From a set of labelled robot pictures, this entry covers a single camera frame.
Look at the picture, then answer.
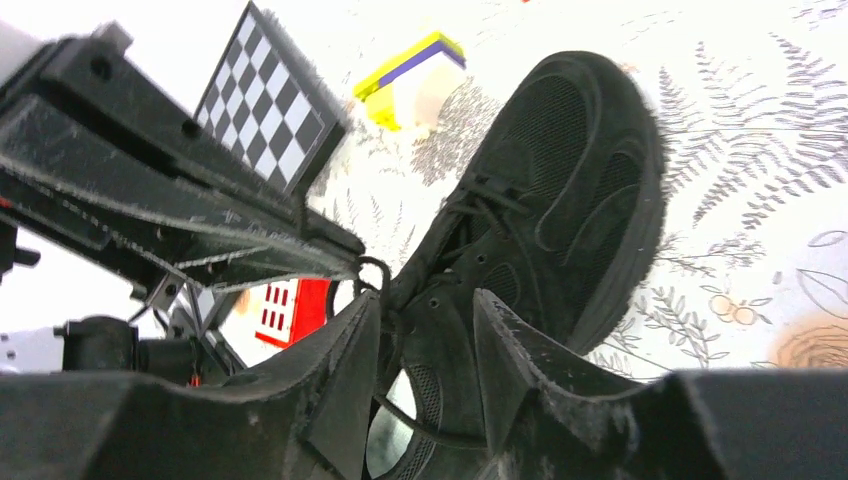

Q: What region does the red toy calculator block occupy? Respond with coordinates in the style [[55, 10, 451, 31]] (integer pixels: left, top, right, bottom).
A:
[[255, 278, 331, 349]]

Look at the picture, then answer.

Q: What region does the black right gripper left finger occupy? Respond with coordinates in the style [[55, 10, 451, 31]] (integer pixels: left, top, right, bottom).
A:
[[1, 292, 380, 479]]

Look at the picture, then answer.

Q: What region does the floral patterned table mat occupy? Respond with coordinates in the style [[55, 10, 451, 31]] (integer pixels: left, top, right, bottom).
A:
[[260, 1, 847, 382]]

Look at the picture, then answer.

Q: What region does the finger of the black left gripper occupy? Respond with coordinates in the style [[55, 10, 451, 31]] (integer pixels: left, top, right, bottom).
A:
[[1, 96, 358, 291], [41, 37, 365, 255]]

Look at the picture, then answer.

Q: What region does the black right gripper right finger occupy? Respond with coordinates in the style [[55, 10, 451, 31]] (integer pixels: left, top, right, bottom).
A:
[[474, 290, 847, 479]]

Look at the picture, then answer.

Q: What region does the black shoelace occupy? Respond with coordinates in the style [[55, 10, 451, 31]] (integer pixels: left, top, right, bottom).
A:
[[324, 255, 488, 448]]

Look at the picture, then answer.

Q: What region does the black white chessboard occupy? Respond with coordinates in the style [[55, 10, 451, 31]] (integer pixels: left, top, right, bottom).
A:
[[195, 2, 346, 195]]

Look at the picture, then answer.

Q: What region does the black sneaker shoe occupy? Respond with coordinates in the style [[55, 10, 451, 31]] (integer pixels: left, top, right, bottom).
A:
[[364, 50, 667, 480]]

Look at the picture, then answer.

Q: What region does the multicolour toy brick stack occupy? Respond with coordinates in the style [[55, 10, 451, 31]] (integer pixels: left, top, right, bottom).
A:
[[352, 31, 467, 132]]

